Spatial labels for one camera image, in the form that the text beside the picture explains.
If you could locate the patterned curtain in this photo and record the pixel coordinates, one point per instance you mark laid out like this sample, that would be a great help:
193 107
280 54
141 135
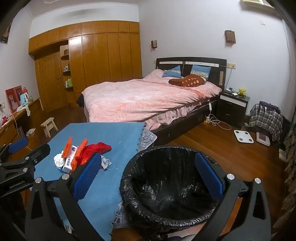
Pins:
289 162

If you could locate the wooden wardrobe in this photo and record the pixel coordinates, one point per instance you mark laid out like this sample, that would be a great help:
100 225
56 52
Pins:
104 58

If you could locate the green bottle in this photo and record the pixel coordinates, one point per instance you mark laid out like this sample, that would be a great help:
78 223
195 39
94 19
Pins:
69 82

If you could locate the small white carton box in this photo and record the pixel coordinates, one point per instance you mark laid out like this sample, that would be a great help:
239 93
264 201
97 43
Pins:
69 162

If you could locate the small white wooden stool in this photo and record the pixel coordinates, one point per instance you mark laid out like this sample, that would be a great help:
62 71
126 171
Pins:
49 120

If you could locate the white bathroom scale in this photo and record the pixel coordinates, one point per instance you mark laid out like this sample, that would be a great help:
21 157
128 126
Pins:
244 136

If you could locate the white air conditioner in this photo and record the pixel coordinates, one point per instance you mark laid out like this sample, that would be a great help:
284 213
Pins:
254 2

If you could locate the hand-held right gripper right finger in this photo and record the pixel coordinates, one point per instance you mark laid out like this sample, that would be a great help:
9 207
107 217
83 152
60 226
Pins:
208 173

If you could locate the yellow plush toy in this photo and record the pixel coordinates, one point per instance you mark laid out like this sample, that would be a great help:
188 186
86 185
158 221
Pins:
241 92

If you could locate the large brown wall lamp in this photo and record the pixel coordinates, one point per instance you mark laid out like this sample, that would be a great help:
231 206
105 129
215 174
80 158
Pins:
230 37

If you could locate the orange plastic comb piece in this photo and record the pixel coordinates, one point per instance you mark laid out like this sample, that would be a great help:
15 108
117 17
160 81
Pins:
81 148
68 146

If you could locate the white crumpled tissue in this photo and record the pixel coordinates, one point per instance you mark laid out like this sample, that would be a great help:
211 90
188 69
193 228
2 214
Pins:
58 160

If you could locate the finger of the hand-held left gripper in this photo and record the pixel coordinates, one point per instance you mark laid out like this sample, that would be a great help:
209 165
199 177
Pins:
37 153
17 144

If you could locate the dark cloth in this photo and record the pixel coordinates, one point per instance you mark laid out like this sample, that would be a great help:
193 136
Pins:
80 100

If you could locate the black white nightstand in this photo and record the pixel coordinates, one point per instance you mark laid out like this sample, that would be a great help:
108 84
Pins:
231 109

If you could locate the small brown wall lamp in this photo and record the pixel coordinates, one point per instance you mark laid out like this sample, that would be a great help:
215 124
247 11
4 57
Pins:
154 44

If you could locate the wooden side desk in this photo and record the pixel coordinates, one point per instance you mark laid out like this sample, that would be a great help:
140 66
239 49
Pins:
34 109

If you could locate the red photo poster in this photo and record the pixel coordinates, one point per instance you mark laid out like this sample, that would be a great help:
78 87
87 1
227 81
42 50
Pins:
11 99

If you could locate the dark wooden bed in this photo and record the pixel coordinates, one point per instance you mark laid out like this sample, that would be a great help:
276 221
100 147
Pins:
185 125

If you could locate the small grey cloth scrap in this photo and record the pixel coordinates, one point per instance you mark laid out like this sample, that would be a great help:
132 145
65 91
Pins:
106 163

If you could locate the beige wall outlet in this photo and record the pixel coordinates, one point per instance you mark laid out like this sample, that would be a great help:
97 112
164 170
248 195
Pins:
231 65

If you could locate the brown dotted pillow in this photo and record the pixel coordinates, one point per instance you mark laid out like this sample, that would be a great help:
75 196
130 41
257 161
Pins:
187 81

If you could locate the white hanging power strip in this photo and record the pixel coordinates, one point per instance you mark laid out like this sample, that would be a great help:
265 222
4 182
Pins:
210 107

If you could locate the wooden door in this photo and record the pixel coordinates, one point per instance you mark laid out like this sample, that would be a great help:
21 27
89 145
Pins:
48 81

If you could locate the blue pillow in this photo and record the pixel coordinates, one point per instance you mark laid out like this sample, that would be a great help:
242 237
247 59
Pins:
200 69
172 73

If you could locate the bin with black liner bag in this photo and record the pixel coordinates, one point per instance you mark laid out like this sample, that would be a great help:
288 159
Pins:
166 185

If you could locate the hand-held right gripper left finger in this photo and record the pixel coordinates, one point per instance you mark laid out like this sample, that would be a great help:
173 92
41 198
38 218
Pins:
89 176

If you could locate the blue felt table cloth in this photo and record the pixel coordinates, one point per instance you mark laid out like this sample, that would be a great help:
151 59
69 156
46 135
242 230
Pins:
111 139

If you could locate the white crumpled cloth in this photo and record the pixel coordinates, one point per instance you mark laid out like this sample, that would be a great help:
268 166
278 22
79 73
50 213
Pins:
31 132

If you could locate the dark framed wall picture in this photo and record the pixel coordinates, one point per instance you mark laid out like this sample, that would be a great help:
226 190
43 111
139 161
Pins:
5 34

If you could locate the light blue kettle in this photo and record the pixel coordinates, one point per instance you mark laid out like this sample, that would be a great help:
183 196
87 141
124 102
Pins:
24 98

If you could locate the red cloth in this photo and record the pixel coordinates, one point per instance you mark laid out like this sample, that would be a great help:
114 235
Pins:
97 149

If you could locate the pink blanket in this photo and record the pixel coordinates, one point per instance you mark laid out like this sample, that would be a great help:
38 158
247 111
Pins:
138 99

